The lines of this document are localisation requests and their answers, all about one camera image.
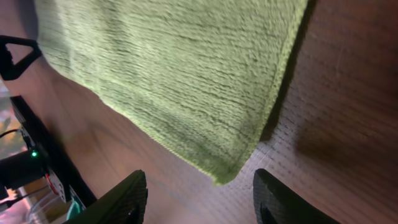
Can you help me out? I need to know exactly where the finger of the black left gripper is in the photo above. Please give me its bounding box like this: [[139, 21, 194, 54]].
[[0, 34, 43, 82]]

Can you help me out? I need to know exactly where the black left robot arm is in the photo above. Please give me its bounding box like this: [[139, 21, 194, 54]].
[[1, 35, 44, 199]]

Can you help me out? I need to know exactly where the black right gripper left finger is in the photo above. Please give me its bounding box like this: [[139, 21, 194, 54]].
[[65, 170, 148, 224]]

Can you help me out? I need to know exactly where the light green cloth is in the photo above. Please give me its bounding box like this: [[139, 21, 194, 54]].
[[35, 0, 308, 184]]

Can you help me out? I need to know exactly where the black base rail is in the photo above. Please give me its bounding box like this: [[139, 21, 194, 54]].
[[10, 96, 96, 208]]

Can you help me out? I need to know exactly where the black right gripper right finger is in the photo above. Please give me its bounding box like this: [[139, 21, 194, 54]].
[[252, 169, 338, 224]]

